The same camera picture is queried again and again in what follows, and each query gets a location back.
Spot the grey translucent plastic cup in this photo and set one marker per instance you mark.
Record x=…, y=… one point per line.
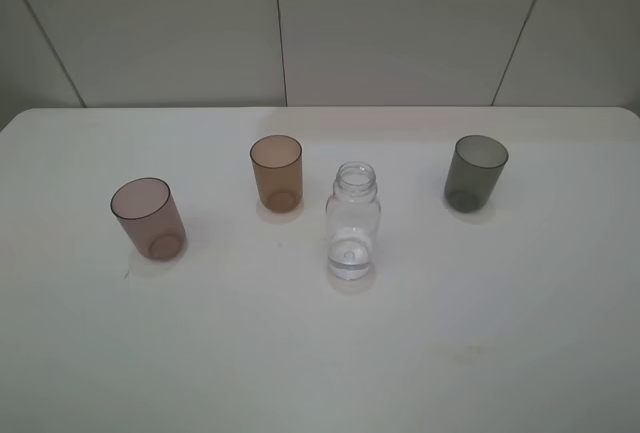
x=475, y=169

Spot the brown translucent plastic cup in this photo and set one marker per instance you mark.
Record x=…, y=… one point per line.
x=277, y=166

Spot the clear plastic water bottle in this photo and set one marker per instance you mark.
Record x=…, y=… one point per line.
x=352, y=213

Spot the pink translucent plastic cup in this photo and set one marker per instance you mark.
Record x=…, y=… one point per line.
x=147, y=212

